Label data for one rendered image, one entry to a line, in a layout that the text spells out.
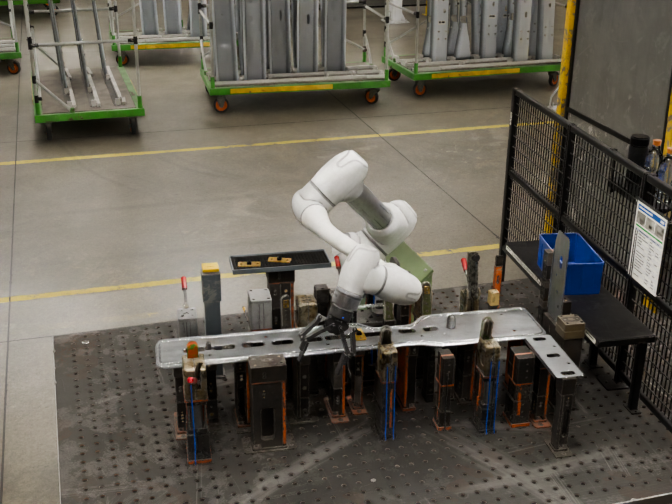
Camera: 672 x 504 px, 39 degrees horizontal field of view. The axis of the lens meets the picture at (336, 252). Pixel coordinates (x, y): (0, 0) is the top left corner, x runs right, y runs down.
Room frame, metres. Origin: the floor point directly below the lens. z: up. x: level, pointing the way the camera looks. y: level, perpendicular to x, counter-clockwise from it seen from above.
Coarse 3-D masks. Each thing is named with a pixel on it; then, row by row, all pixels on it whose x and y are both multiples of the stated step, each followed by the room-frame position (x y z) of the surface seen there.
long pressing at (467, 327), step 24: (456, 312) 3.19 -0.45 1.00; (480, 312) 3.20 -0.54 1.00; (504, 312) 3.20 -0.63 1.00; (528, 312) 3.21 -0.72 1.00; (216, 336) 2.99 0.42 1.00; (240, 336) 2.99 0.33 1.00; (264, 336) 2.99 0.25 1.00; (288, 336) 2.99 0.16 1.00; (408, 336) 3.00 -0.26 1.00; (432, 336) 3.01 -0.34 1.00; (456, 336) 3.01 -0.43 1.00; (504, 336) 3.01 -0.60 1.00; (168, 360) 2.82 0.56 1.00; (216, 360) 2.83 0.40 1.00; (240, 360) 2.83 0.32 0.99
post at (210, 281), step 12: (204, 276) 3.20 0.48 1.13; (216, 276) 3.21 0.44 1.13; (204, 288) 3.20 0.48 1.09; (216, 288) 3.21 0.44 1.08; (204, 300) 3.20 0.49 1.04; (216, 300) 3.21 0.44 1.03; (204, 312) 3.24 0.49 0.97; (216, 312) 3.21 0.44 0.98; (216, 324) 3.21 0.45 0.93; (216, 348) 3.21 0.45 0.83; (216, 372) 3.21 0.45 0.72
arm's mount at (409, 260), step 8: (400, 248) 3.89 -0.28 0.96; (408, 248) 3.85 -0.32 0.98; (392, 256) 3.88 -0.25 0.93; (400, 256) 3.84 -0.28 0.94; (408, 256) 3.81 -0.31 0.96; (416, 256) 3.77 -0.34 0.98; (400, 264) 3.79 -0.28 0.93; (408, 264) 3.76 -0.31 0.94; (416, 264) 3.72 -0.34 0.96; (424, 264) 3.69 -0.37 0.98; (416, 272) 3.68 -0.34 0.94; (424, 272) 3.64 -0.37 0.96; (432, 272) 3.62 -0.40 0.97; (424, 280) 3.61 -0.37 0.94; (360, 304) 3.73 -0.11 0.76
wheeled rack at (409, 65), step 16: (416, 16) 10.34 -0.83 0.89; (416, 32) 10.35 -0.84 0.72; (384, 48) 11.22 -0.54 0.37; (416, 48) 10.35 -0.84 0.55; (400, 64) 10.80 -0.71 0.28; (416, 64) 10.34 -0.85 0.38; (432, 64) 10.76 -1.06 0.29; (448, 64) 10.81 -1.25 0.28; (464, 64) 10.66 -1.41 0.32; (480, 64) 10.68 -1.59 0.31; (496, 64) 10.75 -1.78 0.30; (512, 64) 10.81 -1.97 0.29; (528, 64) 10.85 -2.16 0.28; (544, 64) 10.89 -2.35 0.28; (560, 64) 10.90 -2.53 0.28; (416, 80) 10.33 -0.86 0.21
